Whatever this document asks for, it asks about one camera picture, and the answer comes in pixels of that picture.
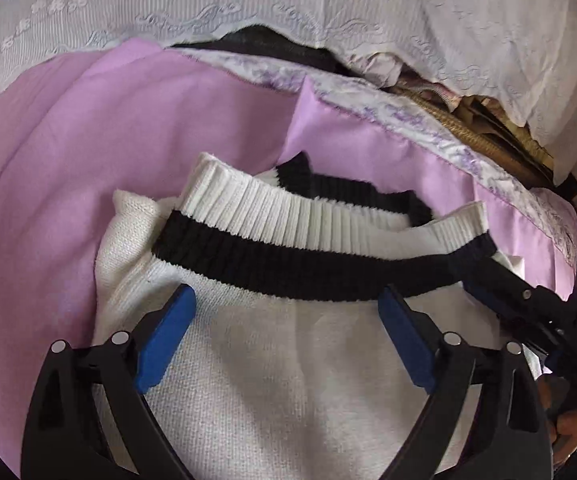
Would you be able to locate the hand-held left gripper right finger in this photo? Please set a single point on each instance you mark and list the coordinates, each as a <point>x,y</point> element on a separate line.
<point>406,340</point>

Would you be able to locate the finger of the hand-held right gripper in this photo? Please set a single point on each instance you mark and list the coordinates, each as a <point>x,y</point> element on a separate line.
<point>523,305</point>

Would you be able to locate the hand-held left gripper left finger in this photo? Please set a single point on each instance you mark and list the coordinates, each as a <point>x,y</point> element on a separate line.
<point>161,340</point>

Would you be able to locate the white sweater with black trim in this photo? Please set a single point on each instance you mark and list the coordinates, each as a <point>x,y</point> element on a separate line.
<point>278,385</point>

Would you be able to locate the person's right hand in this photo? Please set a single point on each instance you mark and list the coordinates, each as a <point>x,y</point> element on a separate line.
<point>570,430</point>

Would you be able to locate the woven straw mat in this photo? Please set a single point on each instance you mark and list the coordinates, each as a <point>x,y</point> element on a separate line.
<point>468,125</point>

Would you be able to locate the purple bed sheet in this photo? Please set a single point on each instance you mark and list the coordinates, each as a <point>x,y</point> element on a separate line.
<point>93,135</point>

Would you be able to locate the pile of folded pale cloths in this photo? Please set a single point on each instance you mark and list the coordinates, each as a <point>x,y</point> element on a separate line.
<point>398,75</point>

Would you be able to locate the white lace cover cloth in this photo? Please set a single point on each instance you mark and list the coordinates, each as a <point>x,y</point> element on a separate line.
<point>418,20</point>

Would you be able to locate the dark knitted cloth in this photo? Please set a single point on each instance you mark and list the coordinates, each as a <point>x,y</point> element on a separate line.
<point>268,45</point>

